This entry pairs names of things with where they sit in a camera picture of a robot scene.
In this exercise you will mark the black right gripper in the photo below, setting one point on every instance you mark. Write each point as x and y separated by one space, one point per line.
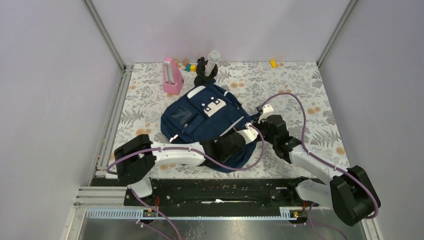
259 125

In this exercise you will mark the navy blue backpack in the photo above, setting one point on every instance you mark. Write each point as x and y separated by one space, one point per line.
205 112

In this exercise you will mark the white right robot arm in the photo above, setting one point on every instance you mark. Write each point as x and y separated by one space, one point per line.
348 192

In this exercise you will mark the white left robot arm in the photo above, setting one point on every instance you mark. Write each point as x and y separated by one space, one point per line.
135 159

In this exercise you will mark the yellow block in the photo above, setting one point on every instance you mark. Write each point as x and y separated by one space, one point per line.
273 63

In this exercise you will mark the black round stand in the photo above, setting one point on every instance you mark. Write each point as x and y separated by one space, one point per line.
201 78

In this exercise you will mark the pink rack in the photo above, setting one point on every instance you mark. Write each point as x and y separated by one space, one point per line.
173 80

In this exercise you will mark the green block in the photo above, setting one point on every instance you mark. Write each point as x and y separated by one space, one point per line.
188 68

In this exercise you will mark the white cylinder on stand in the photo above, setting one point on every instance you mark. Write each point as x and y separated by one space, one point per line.
212 59

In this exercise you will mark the brown round block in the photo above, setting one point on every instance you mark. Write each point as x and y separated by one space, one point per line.
185 62

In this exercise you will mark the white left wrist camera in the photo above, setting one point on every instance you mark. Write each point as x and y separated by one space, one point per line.
249 134

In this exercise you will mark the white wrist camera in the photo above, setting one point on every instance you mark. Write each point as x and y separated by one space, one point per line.
266 111
249 134

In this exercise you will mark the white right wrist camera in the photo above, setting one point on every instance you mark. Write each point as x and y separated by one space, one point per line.
266 111

